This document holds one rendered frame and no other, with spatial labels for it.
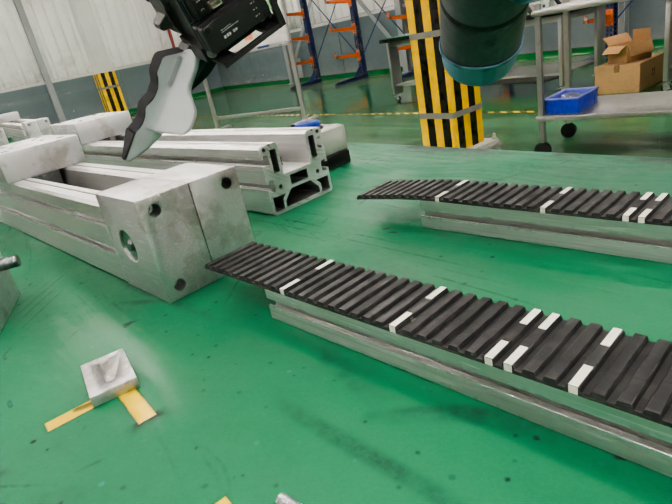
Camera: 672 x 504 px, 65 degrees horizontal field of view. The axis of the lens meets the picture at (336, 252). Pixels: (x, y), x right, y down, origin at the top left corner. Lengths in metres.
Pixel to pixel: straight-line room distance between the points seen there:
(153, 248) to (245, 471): 0.24
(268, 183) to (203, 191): 0.16
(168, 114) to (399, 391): 0.25
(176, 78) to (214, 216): 0.14
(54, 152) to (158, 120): 0.46
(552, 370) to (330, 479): 0.11
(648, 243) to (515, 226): 0.10
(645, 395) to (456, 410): 0.09
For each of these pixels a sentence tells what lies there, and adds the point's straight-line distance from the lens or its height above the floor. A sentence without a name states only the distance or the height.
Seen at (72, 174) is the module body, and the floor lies 0.86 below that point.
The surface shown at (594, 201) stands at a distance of 0.45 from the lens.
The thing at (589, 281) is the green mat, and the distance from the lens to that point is 0.40.
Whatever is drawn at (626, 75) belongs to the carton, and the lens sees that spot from 5.48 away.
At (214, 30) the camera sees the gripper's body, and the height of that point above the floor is 0.98.
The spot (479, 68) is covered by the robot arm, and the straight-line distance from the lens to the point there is 0.53.
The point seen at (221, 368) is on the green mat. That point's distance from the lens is 0.37.
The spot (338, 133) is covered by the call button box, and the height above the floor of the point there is 0.83.
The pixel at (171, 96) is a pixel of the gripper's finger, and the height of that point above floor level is 0.95.
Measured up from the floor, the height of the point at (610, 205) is 0.81.
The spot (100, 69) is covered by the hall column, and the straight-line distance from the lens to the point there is 10.86.
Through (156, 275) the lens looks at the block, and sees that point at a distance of 0.48.
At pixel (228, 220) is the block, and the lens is 0.50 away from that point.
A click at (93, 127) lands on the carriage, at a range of 1.14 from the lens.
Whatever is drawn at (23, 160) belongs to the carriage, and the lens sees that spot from 0.85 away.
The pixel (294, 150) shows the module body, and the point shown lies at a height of 0.84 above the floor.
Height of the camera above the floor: 0.97
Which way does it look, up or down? 22 degrees down
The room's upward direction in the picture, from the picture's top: 12 degrees counter-clockwise
